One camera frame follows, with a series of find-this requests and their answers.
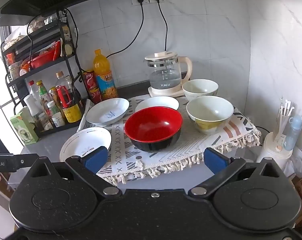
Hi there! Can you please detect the bunch of white straws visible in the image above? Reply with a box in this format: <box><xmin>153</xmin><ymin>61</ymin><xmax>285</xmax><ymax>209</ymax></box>
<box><xmin>272</xmin><ymin>96</ymin><xmax>295</xmax><ymax>140</ymax></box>

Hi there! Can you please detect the clear bottle red cap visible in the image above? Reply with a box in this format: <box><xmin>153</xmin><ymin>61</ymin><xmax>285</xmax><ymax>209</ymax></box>
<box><xmin>28</xmin><ymin>80</ymin><xmax>41</xmax><ymax>99</ymax></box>

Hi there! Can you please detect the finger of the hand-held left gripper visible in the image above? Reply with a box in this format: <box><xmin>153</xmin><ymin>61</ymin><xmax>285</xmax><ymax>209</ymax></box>
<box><xmin>15</xmin><ymin>153</ymin><xmax>39</xmax><ymax>172</ymax></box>

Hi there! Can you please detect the small glass jar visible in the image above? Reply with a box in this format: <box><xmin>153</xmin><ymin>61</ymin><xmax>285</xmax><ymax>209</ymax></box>
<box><xmin>38</xmin><ymin>112</ymin><xmax>53</xmax><ymax>132</ymax></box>

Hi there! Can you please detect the large pale green bowl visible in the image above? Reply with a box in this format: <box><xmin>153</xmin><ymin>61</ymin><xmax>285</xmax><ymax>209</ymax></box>
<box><xmin>186</xmin><ymin>96</ymin><xmax>235</xmax><ymax>135</ymax></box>

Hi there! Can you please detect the small green bottle white cap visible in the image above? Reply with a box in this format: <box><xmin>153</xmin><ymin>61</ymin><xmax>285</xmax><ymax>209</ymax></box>
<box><xmin>46</xmin><ymin>101</ymin><xmax>61</xmax><ymax>115</ymax></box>

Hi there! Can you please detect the white plate faint print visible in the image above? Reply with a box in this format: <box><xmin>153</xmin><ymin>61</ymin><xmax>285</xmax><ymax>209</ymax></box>
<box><xmin>135</xmin><ymin>96</ymin><xmax>180</xmax><ymax>114</ymax></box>

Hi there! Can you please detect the black range hood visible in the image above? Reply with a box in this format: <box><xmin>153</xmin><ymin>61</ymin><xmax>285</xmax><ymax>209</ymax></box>
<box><xmin>0</xmin><ymin>0</ymin><xmax>116</xmax><ymax>27</ymax></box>

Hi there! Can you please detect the red and black bowl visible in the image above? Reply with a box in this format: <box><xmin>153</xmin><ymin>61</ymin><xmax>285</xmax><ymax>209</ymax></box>
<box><xmin>124</xmin><ymin>107</ymin><xmax>183</xmax><ymax>152</ymax></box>

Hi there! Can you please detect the white top oil dispenser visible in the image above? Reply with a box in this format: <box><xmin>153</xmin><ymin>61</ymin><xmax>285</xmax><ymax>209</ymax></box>
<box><xmin>23</xmin><ymin>94</ymin><xmax>40</xmax><ymax>120</ymax></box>

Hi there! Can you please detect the red plastic basket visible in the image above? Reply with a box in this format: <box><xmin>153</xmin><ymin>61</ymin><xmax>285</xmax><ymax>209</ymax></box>
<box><xmin>28</xmin><ymin>41</ymin><xmax>61</xmax><ymax>69</ymax></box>

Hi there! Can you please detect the labelled storage jar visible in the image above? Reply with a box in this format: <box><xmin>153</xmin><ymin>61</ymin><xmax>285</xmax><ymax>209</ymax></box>
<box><xmin>8</xmin><ymin>62</ymin><xmax>21</xmax><ymax>80</ymax></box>

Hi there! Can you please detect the red snack packet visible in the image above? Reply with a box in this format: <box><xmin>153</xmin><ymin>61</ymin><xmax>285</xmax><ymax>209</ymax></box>
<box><xmin>51</xmin><ymin>41</ymin><xmax>62</xmax><ymax>61</ymax></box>

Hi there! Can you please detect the large soy sauce bottle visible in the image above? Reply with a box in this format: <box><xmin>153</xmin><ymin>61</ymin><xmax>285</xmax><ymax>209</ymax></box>
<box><xmin>55</xmin><ymin>71</ymin><xmax>83</xmax><ymax>123</ymax></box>

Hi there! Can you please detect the black kitchen rack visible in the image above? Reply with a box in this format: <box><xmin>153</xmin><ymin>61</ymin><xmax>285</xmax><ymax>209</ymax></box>
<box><xmin>0</xmin><ymin>9</ymin><xmax>91</xmax><ymax>139</ymax></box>

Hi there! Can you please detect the window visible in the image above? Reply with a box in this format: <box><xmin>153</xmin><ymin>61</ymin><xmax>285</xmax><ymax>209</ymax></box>
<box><xmin>0</xmin><ymin>26</ymin><xmax>25</xmax><ymax>155</ymax></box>

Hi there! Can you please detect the green carton box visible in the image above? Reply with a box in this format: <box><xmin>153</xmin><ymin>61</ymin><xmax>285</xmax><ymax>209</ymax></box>
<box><xmin>10</xmin><ymin>110</ymin><xmax>39</xmax><ymax>146</ymax></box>

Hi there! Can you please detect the cream kettle base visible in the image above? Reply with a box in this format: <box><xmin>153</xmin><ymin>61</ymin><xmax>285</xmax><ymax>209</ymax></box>
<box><xmin>148</xmin><ymin>81</ymin><xmax>191</xmax><ymax>97</ymax></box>

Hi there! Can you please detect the orange juice bottle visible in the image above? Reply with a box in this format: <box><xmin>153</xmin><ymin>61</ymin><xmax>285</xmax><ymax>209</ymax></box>
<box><xmin>93</xmin><ymin>49</ymin><xmax>118</xmax><ymax>101</ymax></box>

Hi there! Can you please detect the small white jar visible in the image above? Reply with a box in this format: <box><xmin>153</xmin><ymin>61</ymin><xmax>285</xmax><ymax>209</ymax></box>
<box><xmin>51</xmin><ymin>112</ymin><xmax>66</xmax><ymax>127</ymax></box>

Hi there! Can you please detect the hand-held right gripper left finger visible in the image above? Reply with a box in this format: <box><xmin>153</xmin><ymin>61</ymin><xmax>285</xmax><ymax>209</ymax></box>
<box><xmin>29</xmin><ymin>146</ymin><xmax>122</xmax><ymax>197</ymax></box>

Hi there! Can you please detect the white round bin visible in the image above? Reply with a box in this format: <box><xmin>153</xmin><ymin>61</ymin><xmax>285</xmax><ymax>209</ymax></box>
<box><xmin>256</xmin><ymin>131</ymin><xmax>295</xmax><ymax>165</ymax></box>

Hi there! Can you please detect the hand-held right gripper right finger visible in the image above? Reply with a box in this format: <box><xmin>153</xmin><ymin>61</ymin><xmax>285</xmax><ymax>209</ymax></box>
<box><xmin>188</xmin><ymin>147</ymin><xmax>288</xmax><ymax>197</ymax></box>

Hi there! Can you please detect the orange cap bottle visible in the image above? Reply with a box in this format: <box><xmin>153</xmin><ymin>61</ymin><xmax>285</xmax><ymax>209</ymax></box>
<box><xmin>19</xmin><ymin>64</ymin><xmax>31</xmax><ymax>77</ymax></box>

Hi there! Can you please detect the patterned fringed table cloth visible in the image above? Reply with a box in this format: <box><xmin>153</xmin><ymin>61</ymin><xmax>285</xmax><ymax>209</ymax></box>
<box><xmin>77</xmin><ymin>95</ymin><xmax>262</xmax><ymax>186</ymax></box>

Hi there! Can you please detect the glass electric kettle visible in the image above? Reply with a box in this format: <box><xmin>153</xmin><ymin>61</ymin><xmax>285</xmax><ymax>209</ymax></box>
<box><xmin>144</xmin><ymin>51</ymin><xmax>193</xmax><ymax>93</ymax></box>

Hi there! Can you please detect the red drink can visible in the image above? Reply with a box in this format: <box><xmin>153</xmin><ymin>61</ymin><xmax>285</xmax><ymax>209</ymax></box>
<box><xmin>82</xmin><ymin>70</ymin><xmax>98</xmax><ymax>90</ymax></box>
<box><xmin>88</xmin><ymin>87</ymin><xmax>103</xmax><ymax>105</ymax></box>

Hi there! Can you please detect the sauce bottle yellow cap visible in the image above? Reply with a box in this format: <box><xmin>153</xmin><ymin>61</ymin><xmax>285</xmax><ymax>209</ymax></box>
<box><xmin>36</xmin><ymin>80</ymin><xmax>52</xmax><ymax>110</ymax></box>

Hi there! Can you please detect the pale blue bottle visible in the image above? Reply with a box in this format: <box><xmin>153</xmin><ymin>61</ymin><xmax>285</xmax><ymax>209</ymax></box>
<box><xmin>283</xmin><ymin>115</ymin><xmax>302</xmax><ymax>151</ymax></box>

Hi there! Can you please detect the amber bottle yellow cap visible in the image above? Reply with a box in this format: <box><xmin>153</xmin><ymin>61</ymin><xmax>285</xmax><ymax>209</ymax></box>
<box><xmin>49</xmin><ymin>87</ymin><xmax>61</xmax><ymax>105</ymax></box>

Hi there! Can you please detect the small pale green bowl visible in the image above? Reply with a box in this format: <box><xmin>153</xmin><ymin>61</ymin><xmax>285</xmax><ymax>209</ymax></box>
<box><xmin>182</xmin><ymin>79</ymin><xmax>219</xmax><ymax>102</ymax></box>

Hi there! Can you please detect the white plate blue print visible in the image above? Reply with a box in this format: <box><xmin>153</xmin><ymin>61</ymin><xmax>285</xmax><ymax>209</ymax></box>
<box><xmin>85</xmin><ymin>97</ymin><xmax>130</xmax><ymax>126</ymax></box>

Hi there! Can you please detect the white plate brown rim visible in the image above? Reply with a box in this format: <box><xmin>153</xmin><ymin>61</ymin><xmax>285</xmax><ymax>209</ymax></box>
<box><xmin>59</xmin><ymin>127</ymin><xmax>112</xmax><ymax>162</ymax></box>

